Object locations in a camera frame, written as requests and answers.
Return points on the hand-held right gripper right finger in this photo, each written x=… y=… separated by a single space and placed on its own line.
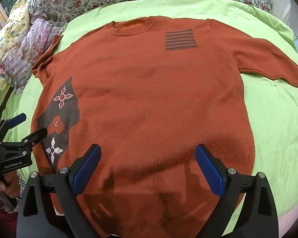
x=209 y=171

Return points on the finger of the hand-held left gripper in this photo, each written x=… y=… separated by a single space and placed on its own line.
x=16 y=119
x=38 y=133

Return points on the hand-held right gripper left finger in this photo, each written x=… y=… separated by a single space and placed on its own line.
x=88 y=168

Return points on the rust orange knit sweater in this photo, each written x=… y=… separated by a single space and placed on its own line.
x=149 y=99

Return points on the person's left forearm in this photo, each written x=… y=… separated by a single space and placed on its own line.
x=2 y=223

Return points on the person's left hand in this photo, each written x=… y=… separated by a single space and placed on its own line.
x=11 y=191

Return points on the purple floral ruffled cloth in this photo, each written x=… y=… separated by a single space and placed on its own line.
x=32 y=47

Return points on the yellow floral quilt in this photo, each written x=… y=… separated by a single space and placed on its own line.
x=5 y=42

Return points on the light green bed sheet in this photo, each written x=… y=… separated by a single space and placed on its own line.
x=270 y=119

